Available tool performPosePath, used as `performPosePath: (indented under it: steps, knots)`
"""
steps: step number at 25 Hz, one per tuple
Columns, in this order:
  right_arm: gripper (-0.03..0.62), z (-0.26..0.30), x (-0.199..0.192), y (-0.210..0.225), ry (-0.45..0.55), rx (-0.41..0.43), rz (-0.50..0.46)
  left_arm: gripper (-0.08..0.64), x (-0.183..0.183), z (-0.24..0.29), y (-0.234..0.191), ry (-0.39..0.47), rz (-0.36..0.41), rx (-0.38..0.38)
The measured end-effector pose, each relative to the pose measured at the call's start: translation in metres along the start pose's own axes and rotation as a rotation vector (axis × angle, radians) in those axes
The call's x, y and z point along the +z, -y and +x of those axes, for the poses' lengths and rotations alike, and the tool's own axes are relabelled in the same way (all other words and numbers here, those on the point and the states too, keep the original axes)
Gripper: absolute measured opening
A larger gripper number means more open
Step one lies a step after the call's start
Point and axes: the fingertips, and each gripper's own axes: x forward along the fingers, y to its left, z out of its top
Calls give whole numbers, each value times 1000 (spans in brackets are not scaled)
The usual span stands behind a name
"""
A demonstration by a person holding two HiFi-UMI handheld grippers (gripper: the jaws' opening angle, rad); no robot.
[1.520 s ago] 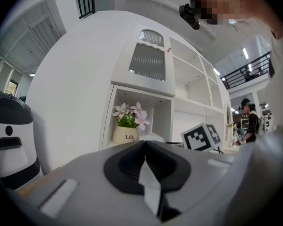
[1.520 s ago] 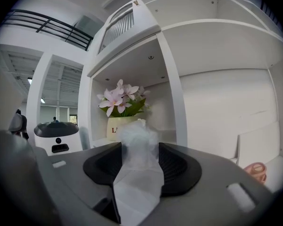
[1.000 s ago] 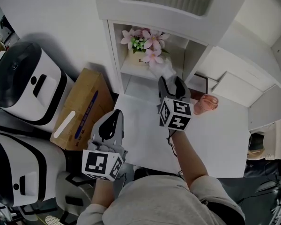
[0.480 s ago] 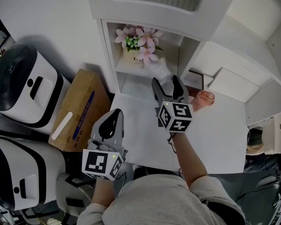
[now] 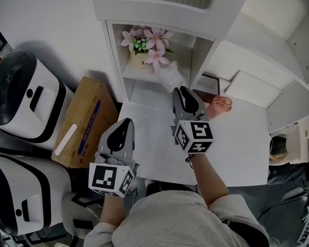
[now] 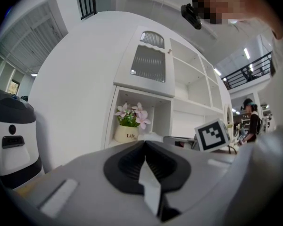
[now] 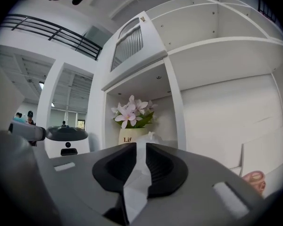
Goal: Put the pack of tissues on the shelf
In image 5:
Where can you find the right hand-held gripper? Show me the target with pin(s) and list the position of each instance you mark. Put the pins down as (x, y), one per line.
(195, 135)

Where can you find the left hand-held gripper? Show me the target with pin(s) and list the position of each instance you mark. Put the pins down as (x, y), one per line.
(105, 180)

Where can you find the white cleaning cloth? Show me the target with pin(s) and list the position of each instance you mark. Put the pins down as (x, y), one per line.
(170, 76)

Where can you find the person's right forearm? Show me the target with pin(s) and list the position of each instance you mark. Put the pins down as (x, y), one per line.
(211, 184)

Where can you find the person's left forearm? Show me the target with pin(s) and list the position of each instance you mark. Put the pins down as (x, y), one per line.
(113, 210)

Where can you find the white desk with shelves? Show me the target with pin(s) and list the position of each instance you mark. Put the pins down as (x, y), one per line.
(234, 143)

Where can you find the dark brown box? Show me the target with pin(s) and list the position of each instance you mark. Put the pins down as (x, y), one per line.
(208, 94)

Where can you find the pink cup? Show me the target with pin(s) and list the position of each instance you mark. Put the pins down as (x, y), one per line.
(220, 105)

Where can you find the brown cardboard box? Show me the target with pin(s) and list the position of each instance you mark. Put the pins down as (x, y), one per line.
(85, 117)

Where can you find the white flat strip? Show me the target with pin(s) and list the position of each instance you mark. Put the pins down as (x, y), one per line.
(66, 139)

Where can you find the potted pink flowers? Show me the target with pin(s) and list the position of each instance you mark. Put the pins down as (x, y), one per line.
(149, 48)

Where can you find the grey chair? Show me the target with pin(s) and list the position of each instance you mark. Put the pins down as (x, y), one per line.
(79, 212)

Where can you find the person's grey shirt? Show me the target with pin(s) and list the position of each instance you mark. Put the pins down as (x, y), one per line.
(175, 222)

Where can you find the white and black appliance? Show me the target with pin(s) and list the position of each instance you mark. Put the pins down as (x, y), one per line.
(28, 96)
(23, 194)

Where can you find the wooden chair patterned cushion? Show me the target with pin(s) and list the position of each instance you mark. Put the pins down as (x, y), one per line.
(279, 150)

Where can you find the white louvered cabinet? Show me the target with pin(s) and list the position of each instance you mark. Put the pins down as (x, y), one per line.
(103, 1)

